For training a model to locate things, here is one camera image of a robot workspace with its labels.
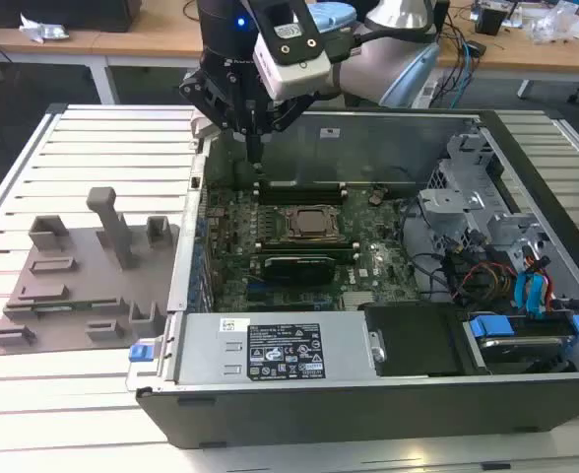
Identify silver CPU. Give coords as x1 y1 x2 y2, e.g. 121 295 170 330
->
293 210 334 234

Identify blue disk wire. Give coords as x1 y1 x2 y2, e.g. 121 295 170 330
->
514 268 552 322

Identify blue hanging cable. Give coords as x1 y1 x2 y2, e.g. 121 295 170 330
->
457 34 476 108

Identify silver drive cage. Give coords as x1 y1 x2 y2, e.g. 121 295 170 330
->
416 130 552 297

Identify black box on desk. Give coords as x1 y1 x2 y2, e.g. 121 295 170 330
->
0 0 141 34

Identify metal socket cover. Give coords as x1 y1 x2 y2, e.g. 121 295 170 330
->
280 205 346 243

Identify green motherboard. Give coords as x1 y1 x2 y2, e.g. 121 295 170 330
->
203 184 426 312

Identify white power strip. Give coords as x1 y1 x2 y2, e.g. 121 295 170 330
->
411 78 439 108

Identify wooden desk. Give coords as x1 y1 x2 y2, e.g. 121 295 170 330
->
0 0 579 71

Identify grey power supply unit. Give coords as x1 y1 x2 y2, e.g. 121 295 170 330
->
173 312 372 391

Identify black camera cable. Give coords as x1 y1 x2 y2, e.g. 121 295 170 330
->
341 22 436 53

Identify clear plastic bags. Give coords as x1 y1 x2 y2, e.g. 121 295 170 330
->
528 0 579 46

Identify hard disk in blue carrier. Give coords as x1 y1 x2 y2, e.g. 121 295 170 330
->
468 314 579 372

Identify bundle of coloured wires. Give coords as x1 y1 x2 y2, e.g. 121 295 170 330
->
439 236 518 309

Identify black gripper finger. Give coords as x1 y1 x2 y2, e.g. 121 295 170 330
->
254 93 315 171
179 72 255 169

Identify black plastic air shroud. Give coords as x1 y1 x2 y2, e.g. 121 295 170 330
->
361 304 474 378

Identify silver chipset heat sink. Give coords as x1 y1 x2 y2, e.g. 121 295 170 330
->
342 293 375 312

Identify black graphics card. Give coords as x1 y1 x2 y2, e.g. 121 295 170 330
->
261 254 337 286

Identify blue case latch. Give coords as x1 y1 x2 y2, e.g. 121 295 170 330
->
128 343 154 365

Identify crumpled white paper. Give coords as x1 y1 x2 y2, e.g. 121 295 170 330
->
18 12 70 44

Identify open black PC case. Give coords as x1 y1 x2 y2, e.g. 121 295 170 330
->
125 103 579 450

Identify grey parts rack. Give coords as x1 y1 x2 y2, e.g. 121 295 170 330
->
0 185 182 357

